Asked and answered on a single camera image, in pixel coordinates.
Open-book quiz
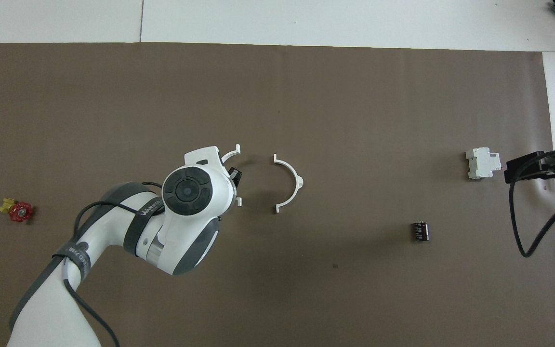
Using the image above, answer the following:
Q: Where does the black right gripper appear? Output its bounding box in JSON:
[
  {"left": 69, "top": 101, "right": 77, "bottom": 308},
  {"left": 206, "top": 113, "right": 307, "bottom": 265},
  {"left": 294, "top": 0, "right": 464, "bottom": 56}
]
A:
[{"left": 504, "top": 130, "right": 555, "bottom": 185}]

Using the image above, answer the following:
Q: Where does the white half-ring pipe clamp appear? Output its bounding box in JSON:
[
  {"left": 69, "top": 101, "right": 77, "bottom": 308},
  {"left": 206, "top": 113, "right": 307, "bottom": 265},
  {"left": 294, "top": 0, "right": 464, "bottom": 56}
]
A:
[
  {"left": 274, "top": 154, "right": 304, "bottom": 213},
  {"left": 221, "top": 144, "right": 243, "bottom": 207}
]

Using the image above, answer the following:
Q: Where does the white circuit breaker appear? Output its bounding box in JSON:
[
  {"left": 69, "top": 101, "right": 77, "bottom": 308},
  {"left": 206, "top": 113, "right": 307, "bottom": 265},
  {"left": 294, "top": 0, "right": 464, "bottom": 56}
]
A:
[{"left": 465, "top": 147, "right": 502, "bottom": 180}]

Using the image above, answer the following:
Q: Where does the black cylindrical capacitor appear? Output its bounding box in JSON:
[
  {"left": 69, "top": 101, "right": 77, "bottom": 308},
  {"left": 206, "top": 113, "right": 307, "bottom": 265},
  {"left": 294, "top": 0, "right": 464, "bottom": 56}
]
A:
[{"left": 411, "top": 221, "right": 430, "bottom": 242}]

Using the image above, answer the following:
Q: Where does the brown paper mat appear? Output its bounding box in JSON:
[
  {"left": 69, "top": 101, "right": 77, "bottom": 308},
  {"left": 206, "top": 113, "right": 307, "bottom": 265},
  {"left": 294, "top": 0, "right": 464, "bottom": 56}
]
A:
[{"left": 0, "top": 42, "right": 555, "bottom": 347}]

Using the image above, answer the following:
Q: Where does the red and yellow valve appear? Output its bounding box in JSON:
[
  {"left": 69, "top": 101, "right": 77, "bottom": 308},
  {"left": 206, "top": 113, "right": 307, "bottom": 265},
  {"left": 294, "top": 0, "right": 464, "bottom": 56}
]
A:
[{"left": 0, "top": 197, "right": 36, "bottom": 223}]

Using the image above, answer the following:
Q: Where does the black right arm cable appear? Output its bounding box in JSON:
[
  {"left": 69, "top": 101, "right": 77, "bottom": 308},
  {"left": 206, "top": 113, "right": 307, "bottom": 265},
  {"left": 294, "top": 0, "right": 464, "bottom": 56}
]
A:
[{"left": 509, "top": 147, "right": 555, "bottom": 257}]

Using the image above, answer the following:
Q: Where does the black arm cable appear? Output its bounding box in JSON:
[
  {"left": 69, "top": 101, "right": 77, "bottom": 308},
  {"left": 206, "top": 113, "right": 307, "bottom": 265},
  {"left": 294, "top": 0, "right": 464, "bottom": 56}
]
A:
[
  {"left": 509, "top": 147, "right": 555, "bottom": 257},
  {"left": 62, "top": 181, "right": 163, "bottom": 347}
]

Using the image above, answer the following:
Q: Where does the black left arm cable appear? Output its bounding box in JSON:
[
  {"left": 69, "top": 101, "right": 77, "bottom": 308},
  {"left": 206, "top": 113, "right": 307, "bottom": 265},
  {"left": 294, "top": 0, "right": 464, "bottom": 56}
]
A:
[{"left": 62, "top": 181, "right": 163, "bottom": 347}]

